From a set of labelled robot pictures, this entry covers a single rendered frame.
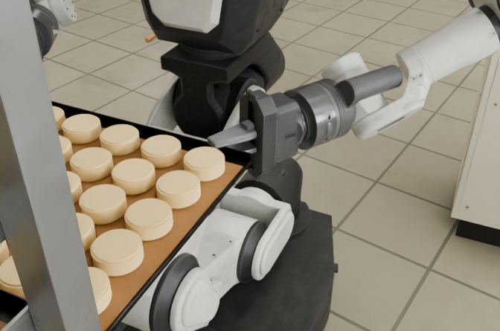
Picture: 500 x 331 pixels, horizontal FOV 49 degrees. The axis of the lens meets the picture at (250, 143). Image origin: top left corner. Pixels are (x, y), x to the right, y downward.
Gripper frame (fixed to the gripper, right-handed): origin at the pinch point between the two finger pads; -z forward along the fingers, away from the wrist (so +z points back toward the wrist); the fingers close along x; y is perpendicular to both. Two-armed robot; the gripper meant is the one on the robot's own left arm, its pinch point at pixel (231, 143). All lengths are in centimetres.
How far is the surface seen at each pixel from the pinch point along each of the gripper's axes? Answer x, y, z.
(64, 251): 15.9, 25.3, -28.0
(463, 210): -64, -16, 91
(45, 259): 16.3, 25.9, -29.2
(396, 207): -77, -38, 89
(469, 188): -56, -16, 91
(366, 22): -76, -166, 201
